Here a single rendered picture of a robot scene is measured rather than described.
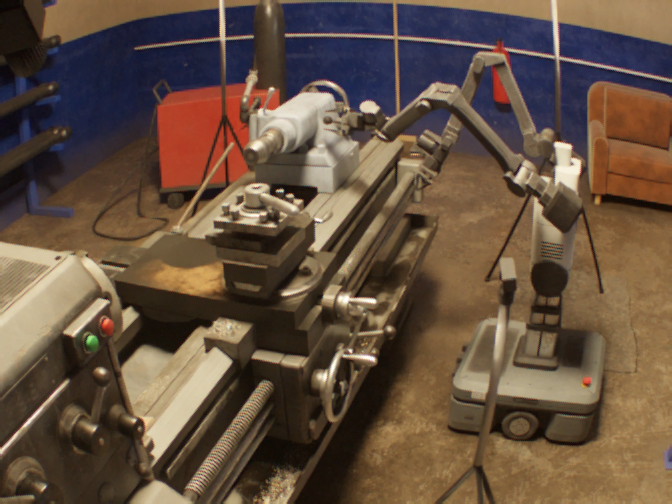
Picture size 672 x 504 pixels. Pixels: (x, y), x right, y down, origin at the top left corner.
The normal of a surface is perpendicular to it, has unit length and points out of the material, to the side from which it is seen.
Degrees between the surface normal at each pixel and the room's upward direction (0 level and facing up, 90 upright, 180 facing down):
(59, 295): 45
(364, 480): 0
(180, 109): 90
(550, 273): 90
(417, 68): 90
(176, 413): 36
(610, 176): 90
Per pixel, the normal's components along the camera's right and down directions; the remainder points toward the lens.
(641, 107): -0.31, 0.33
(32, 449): 0.95, 0.11
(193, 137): 0.03, 0.44
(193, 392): 0.53, -0.66
